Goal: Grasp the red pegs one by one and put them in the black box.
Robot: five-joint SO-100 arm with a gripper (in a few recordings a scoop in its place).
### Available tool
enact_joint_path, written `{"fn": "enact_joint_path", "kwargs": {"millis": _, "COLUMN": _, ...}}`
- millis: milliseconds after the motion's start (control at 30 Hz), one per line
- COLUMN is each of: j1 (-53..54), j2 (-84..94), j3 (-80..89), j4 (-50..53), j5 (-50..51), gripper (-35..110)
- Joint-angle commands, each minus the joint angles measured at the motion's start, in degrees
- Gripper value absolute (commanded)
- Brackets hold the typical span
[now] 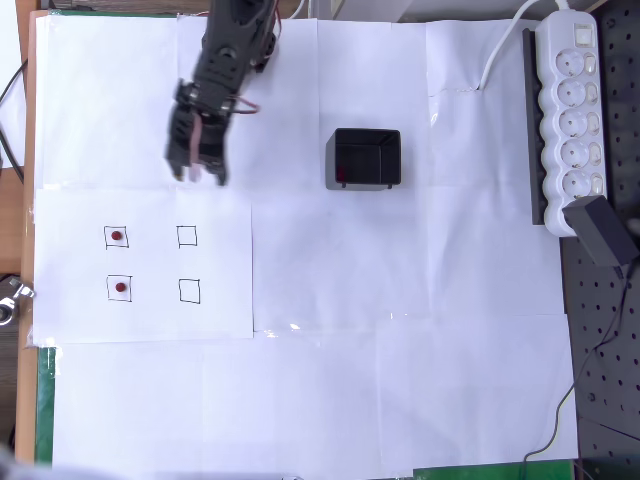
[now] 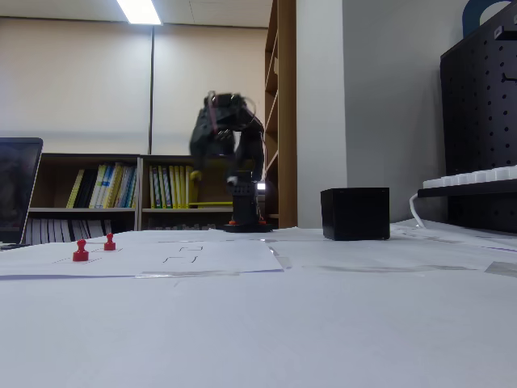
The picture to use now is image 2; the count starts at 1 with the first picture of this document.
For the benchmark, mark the black box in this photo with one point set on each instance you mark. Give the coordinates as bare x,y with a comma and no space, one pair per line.
355,214

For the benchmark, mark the clear tape strip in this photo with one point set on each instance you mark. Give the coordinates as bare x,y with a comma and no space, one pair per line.
186,274
503,268
383,268
282,258

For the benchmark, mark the black rail beside power strip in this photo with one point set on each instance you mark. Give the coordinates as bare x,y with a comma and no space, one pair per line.
464,190

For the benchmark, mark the black pegboard hook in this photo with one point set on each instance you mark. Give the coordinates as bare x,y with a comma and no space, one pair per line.
509,77

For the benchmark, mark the laptop screen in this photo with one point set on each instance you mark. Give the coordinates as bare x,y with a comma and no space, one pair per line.
16,190

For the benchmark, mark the wide yellow binder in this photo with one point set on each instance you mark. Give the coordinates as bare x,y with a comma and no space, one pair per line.
194,194

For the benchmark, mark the red pawn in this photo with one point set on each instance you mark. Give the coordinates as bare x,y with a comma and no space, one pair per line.
81,254
109,244

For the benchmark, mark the yellow leaning book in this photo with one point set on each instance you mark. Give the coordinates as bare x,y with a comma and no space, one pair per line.
76,189

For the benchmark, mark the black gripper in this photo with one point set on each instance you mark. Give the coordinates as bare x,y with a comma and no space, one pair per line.
200,142

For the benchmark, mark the black pegboard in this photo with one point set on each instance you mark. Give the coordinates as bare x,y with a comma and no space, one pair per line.
476,121

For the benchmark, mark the paper sheet with drawn squares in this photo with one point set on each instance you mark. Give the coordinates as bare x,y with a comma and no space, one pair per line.
133,258

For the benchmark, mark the ceiling light panel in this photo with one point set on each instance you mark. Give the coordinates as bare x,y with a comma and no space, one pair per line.
139,11

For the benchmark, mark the blue rounded object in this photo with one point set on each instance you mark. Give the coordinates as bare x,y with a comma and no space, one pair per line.
470,16

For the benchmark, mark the tall wooden bookshelf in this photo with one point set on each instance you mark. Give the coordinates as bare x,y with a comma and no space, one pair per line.
287,121

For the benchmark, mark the low wooden bookshelf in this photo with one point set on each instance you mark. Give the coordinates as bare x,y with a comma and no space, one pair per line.
214,190
52,182

